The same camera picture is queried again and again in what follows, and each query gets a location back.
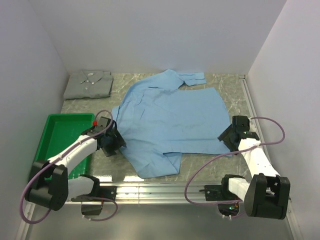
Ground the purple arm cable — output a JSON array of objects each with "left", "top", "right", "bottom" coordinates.
[
  {"left": 184, "top": 116, "right": 286, "bottom": 220},
  {"left": 19, "top": 109, "right": 119, "bottom": 225}
]

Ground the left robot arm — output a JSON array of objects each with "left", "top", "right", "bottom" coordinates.
[{"left": 22, "top": 117, "right": 126, "bottom": 211}]

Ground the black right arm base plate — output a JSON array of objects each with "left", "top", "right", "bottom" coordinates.
[{"left": 199, "top": 184, "right": 248, "bottom": 218}]

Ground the green plastic tray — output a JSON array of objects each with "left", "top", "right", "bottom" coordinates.
[{"left": 29, "top": 113, "right": 96, "bottom": 180}]

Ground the folded grey shirt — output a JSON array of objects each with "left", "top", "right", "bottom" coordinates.
[{"left": 63, "top": 70, "right": 114, "bottom": 100}]

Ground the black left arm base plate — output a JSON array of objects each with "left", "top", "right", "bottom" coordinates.
[{"left": 70, "top": 185, "right": 117, "bottom": 217}]

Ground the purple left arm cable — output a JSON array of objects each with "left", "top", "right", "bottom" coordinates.
[{"left": 19, "top": 109, "right": 119, "bottom": 225}]

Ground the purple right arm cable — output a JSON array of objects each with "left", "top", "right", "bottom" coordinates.
[{"left": 184, "top": 116, "right": 286, "bottom": 220}]

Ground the aluminium right side rail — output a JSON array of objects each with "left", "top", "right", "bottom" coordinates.
[{"left": 238, "top": 74, "right": 264, "bottom": 142}]

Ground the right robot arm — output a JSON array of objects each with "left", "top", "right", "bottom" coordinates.
[{"left": 218, "top": 115, "right": 291, "bottom": 220}]

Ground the aluminium front rail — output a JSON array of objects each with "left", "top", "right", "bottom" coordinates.
[{"left": 27, "top": 182, "right": 292, "bottom": 205}]

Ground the light blue long sleeve shirt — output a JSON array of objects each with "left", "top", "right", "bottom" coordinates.
[{"left": 112, "top": 69, "right": 230, "bottom": 179}]

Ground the aluminium rail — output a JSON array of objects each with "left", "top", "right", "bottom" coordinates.
[
  {"left": 27, "top": 182, "right": 292, "bottom": 205},
  {"left": 238, "top": 74, "right": 264, "bottom": 142}
]

